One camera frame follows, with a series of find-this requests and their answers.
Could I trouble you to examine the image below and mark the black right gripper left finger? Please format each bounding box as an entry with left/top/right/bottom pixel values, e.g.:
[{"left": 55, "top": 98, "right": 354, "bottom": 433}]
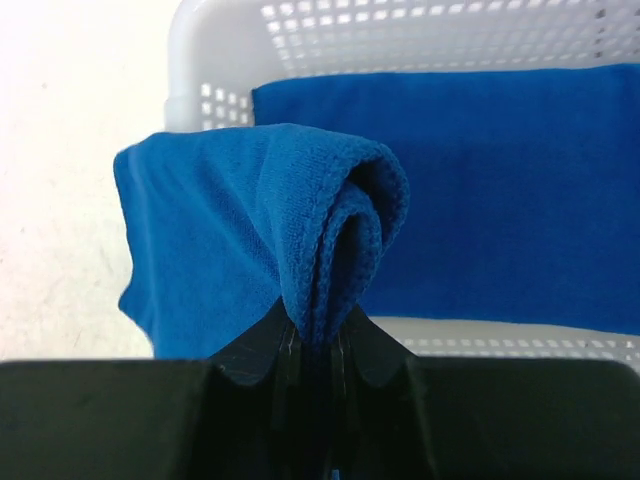
[{"left": 1, "top": 303, "right": 300, "bottom": 479}]

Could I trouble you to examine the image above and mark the blue towel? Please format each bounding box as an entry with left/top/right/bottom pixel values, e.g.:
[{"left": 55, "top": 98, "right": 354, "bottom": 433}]
[
  {"left": 252, "top": 64, "right": 639, "bottom": 335},
  {"left": 113, "top": 124, "right": 409, "bottom": 359}
]

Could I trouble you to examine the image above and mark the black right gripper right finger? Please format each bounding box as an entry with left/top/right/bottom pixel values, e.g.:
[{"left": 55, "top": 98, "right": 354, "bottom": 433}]
[{"left": 338, "top": 308, "right": 639, "bottom": 479}]

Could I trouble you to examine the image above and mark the white perforated right basket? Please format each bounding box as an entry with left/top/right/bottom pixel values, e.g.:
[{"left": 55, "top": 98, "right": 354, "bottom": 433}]
[{"left": 165, "top": 1, "right": 639, "bottom": 365}]

